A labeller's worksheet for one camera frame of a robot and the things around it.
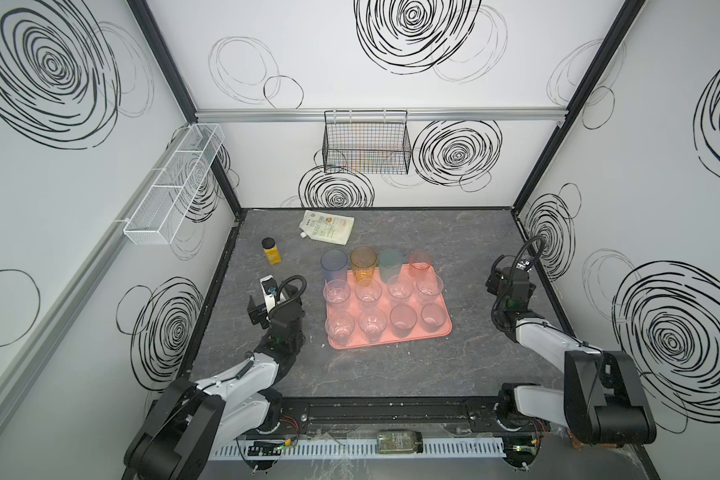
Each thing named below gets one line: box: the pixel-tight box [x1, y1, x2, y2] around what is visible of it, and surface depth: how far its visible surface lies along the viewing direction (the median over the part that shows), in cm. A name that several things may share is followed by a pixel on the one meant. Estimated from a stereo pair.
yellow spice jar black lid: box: [261, 236, 282, 265], surface depth 101 cm
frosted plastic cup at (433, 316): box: [421, 302, 446, 333], surface depth 89 cm
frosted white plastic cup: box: [390, 304, 418, 338], surface depth 86 cm
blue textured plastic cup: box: [320, 249, 348, 283], surface depth 91 cm
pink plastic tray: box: [324, 262, 453, 350], surface depth 90 cm
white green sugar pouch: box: [299, 210, 355, 246], surface depth 115 cm
